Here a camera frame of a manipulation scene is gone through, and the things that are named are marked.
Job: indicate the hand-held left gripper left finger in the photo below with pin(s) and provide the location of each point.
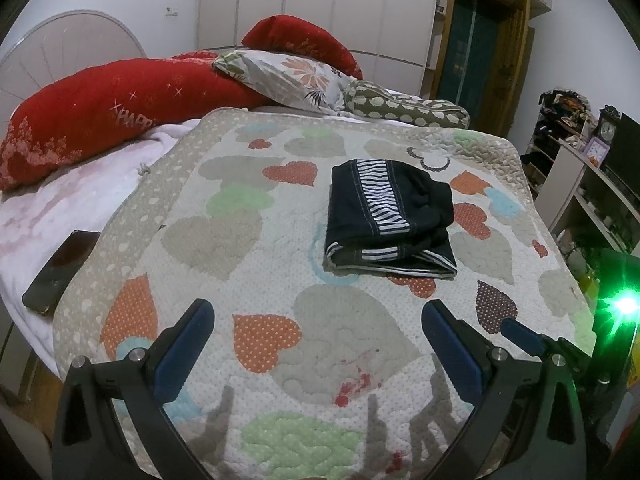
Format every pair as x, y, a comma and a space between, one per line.
182, 345

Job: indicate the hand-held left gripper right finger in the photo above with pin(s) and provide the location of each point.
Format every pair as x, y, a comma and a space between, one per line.
452, 355

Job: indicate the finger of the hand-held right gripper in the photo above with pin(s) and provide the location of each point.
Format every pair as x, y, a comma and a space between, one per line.
522, 336

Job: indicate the dark navy pants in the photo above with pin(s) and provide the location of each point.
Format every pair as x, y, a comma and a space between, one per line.
385, 215

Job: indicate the heart patchwork quilt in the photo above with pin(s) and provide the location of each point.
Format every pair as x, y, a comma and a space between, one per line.
240, 240

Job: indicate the black smartphone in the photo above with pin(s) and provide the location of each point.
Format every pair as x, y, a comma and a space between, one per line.
60, 270

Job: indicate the white shelf unit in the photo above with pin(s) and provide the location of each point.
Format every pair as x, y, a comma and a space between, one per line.
567, 180

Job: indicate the small purple clock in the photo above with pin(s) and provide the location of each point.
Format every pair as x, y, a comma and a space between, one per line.
597, 152

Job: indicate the black television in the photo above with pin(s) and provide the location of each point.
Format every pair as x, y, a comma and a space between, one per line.
627, 150

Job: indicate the pale pink blanket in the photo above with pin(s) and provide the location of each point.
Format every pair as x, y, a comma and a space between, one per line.
50, 200

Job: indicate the ornate mantel clock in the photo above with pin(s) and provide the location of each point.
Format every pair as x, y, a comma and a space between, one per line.
607, 127

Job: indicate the cluttered storage rack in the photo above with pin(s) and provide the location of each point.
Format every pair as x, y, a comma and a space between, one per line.
555, 120

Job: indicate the olive dotted pillow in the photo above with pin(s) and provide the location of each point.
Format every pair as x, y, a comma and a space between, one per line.
400, 107

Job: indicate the long red pillow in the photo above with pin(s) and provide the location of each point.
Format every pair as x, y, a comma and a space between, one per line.
100, 105

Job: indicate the floral pillow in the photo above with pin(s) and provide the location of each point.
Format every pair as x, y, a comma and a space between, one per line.
285, 75

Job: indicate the dark green door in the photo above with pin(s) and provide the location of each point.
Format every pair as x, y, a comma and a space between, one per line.
475, 50

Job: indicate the white round headboard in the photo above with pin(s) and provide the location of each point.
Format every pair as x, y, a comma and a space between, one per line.
65, 45

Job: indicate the white wardrobe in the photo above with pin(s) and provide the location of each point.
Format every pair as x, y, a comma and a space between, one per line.
310, 5

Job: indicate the wooden bed frame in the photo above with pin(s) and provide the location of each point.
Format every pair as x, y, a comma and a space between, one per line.
25, 385

